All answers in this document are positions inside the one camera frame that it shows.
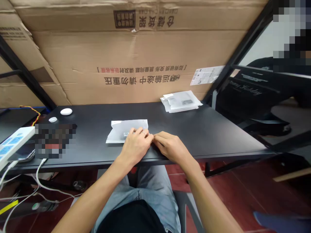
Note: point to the person's left hand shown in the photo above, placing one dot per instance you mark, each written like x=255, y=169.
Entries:
x=136, y=145

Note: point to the person's right hand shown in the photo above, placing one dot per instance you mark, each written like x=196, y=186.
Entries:
x=172, y=148

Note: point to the person's right fingers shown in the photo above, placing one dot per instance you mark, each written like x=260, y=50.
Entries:
x=160, y=138

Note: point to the person's left fingers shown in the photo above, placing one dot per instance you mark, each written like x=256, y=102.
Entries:
x=142, y=133

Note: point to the translucent plastic bag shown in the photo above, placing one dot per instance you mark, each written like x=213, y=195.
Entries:
x=119, y=131

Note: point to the pile of translucent bags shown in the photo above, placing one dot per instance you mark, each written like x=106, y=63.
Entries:
x=181, y=100

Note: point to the black table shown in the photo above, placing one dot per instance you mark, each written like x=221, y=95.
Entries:
x=213, y=131

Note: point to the person's legs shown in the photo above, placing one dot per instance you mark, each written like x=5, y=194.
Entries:
x=150, y=194

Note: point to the white paper label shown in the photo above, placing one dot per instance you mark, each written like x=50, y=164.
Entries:
x=206, y=75

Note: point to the grey plastic chair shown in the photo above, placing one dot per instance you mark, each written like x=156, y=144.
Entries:
x=189, y=211

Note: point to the white round device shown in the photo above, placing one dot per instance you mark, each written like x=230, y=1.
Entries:
x=66, y=111

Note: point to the large printed cardboard sheet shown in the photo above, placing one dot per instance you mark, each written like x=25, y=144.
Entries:
x=136, y=53

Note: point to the dark round bottle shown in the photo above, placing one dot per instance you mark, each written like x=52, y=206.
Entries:
x=79, y=186

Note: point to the person's body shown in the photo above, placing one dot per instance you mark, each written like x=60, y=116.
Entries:
x=131, y=219

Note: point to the small white round cap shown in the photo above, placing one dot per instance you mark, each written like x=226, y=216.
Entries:
x=52, y=119

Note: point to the black bag with script print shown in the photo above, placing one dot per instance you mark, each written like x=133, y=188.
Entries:
x=252, y=94

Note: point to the silver phone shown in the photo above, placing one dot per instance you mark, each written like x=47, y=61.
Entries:
x=23, y=156

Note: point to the black tool with green label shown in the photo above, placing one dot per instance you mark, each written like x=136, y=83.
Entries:
x=45, y=206

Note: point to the white power strip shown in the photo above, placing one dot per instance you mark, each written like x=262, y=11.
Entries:
x=12, y=143

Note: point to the blue shoe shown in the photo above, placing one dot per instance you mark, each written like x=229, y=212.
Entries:
x=263, y=222

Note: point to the wooden stick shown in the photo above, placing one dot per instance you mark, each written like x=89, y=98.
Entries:
x=292, y=174

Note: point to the plain cardboard box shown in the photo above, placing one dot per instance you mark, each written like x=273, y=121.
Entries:
x=21, y=60

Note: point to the yellow tag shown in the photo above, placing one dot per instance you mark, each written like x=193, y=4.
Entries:
x=9, y=207

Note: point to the black metal frame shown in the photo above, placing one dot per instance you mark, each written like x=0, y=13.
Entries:
x=26, y=72
x=245, y=48

